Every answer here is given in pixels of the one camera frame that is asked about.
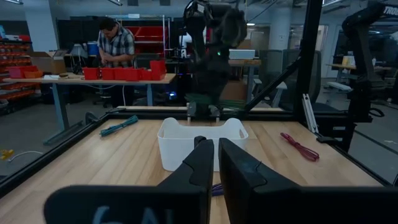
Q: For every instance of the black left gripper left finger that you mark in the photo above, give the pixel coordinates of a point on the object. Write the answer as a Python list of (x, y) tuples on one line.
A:
[(186, 202)]

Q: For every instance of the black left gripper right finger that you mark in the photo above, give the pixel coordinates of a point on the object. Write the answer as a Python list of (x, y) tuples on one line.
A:
[(248, 193)]

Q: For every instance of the black background robot arm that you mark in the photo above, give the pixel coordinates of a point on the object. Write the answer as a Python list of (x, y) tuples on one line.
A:
[(360, 46)]

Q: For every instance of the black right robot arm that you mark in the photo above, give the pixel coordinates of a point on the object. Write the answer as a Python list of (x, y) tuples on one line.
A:
[(211, 71)]

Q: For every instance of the white plastic bin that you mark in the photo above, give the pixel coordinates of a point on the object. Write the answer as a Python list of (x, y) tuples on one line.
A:
[(177, 146)]

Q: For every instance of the tall red plastic bin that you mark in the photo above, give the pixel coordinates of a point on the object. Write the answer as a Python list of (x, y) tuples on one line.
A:
[(158, 70)]

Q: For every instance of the white box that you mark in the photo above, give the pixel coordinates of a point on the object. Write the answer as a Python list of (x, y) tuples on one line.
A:
[(242, 54)]

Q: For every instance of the wooden work table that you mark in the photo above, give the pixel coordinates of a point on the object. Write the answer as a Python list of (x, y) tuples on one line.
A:
[(71, 81)]

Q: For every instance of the person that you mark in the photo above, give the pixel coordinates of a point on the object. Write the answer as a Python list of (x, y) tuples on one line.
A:
[(116, 43)]

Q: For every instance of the blue cylinder container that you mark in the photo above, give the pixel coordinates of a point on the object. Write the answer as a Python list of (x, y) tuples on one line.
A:
[(93, 48)]

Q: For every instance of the yellow floor plug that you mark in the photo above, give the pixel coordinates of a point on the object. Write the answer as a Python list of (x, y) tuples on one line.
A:
[(6, 154)]

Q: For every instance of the cardboard box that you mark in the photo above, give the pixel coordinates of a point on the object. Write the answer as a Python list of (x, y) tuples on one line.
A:
[(48, 63)]

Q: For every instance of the shelf with red bins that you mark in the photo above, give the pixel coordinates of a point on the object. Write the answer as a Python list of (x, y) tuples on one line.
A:
[(14, 53)]

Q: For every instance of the silver aluminium bracket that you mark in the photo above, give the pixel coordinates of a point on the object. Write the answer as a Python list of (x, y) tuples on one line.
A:
[(310, 115)]

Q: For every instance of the black aluminium table frame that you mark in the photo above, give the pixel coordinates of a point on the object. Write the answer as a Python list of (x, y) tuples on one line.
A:
[(46, 155)]

